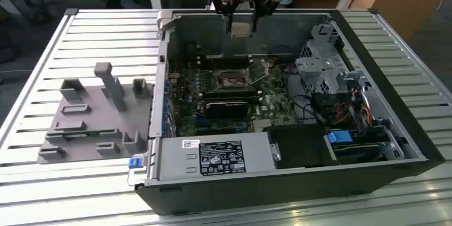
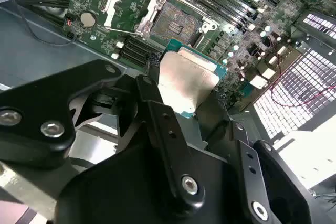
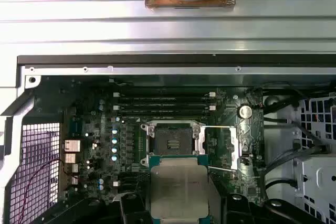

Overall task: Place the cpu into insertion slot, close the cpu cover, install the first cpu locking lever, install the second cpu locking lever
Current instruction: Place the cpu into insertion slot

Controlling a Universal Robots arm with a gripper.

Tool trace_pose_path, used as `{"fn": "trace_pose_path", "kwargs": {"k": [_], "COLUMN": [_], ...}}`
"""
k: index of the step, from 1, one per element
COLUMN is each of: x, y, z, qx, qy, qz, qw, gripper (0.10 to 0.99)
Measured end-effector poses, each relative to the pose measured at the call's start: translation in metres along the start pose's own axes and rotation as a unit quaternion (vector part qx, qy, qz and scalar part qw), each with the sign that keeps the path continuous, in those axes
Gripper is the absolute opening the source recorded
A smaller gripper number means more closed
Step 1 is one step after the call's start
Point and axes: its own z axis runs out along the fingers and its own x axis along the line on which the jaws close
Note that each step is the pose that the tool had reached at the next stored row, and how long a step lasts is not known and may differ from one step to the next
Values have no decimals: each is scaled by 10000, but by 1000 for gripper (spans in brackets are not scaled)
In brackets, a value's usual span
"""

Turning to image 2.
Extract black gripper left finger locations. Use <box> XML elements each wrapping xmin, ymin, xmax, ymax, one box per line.
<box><xmin>0</xmin><ymin>59</ymin><xmax>207</xmax><ymax>208</ymax></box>

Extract silver green CPU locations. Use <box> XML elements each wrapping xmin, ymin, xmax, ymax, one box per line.
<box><xmin>157</xmin><ymin>39</ymin><xmax>228</xmax><ymax>119</ymax></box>

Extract metal frame socket cover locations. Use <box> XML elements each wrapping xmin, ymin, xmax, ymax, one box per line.
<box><xmin>103</xmin><ymin>0</ymin><xmax>161</xmax><ymax>36</ymax></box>

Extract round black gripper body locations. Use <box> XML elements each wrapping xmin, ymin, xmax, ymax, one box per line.
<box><xmin>54</xmin><ymin>87</ymin><xmax>251</xmax><ymax>224</ymax></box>

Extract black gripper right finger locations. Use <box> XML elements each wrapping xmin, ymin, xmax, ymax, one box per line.
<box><xmin>196</xmin><ymin>89</ymin><xmax>314</xmax><ymax>224</ymax></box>

